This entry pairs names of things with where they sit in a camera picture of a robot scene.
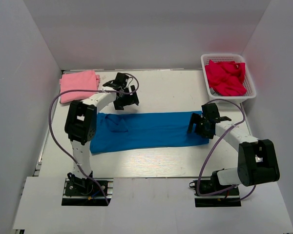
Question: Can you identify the blue polo shirt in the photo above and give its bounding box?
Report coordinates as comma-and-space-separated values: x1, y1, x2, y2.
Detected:
90, 112, 209, 154

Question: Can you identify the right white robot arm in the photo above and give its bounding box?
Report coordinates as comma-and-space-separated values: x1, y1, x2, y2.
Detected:
188, 113, 280, 191

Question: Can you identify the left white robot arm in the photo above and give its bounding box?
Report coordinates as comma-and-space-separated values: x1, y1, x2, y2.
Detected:
64, 77, 139, 180

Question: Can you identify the folded pink t shirt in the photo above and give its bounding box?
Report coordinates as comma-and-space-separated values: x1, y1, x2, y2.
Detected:
59, 70, 100, 104

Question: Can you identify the white plastic basket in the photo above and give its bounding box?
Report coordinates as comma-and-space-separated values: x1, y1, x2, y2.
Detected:
201, 53, 256, 104

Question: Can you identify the crumpled red t shirt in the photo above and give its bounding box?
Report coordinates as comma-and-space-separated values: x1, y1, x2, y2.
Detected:
205, 60, 247, 97

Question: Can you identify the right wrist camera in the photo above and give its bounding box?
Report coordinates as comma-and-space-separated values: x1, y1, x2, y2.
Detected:
202, 103, 220, 120

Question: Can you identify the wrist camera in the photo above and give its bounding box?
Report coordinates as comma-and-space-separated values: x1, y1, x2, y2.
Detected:
114, 73, 129, 88
202, 103, 220, 120

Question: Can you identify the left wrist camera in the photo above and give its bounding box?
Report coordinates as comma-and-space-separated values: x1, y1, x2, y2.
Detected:
114, 73, 129, 88

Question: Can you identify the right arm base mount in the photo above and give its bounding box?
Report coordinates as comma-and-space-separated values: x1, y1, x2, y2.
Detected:
189, 179, 242, 208

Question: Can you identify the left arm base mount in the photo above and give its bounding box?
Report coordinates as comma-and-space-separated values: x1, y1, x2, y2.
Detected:
61, 178, 113, 207

